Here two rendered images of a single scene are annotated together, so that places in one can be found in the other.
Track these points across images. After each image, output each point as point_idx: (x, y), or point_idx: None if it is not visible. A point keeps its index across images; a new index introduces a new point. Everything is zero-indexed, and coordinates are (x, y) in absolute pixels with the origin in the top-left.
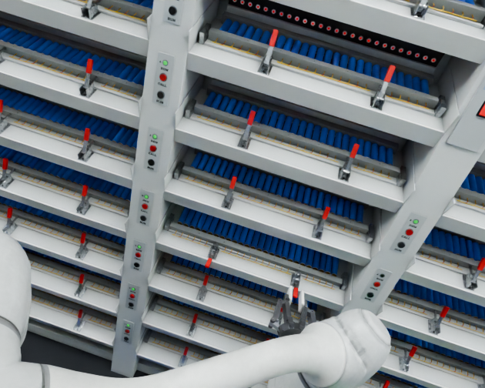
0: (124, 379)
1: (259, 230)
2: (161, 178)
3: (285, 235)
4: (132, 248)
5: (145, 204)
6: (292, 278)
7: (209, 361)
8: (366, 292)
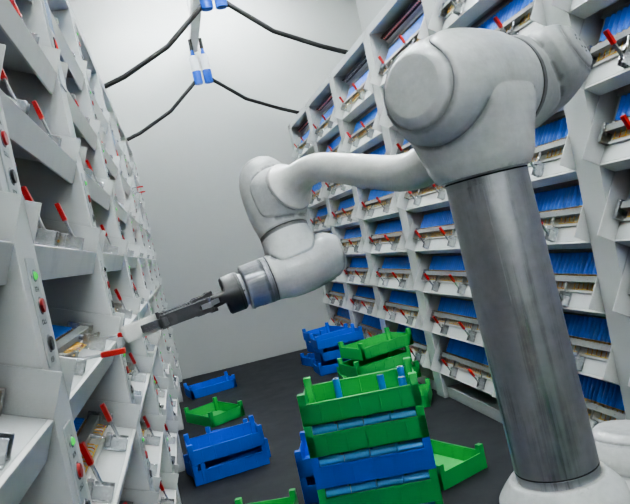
0: (412, 150)
1: (68, 273)
2: (24, 215)
3: (77, 263)
4: (69, 462)
5: (40, 298)
6: (91, 346)
7: (357, 156)
8: (111, 304)
